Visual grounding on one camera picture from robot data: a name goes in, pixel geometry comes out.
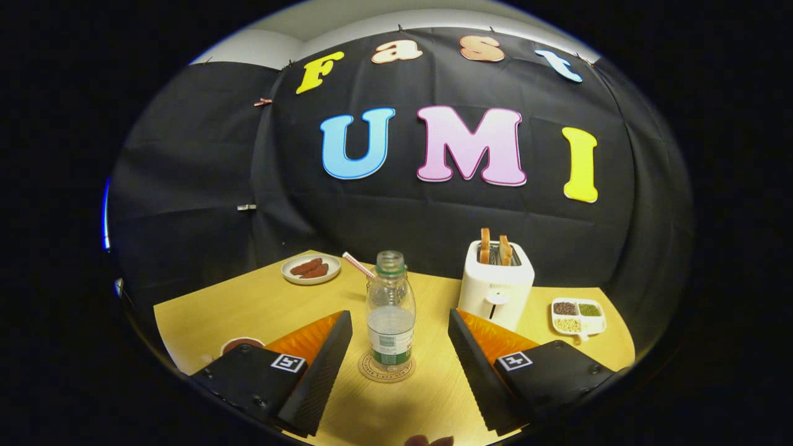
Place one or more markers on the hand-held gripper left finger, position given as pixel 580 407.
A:
pixel 316 384

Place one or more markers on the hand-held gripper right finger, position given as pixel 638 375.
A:
pixel 480 378

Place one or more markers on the round cork coaster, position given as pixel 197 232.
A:
pixel 370 373

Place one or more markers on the wooden table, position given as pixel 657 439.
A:
pixel 427 384

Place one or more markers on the white toaster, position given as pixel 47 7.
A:
pixel 495 294

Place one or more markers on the small white plate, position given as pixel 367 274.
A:
pixel 294 277

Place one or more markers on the red sausage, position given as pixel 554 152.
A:
pixel 317 271
pixel 306 266

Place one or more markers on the white divided dish with grains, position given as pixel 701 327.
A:
pixel 579 317

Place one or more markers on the red striped straw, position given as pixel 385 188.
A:
pixel 358 264

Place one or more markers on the toast slice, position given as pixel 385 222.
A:
pixel 505 249
pixel 484 246

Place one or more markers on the black backdrop cloth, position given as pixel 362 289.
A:
pixel 403 217

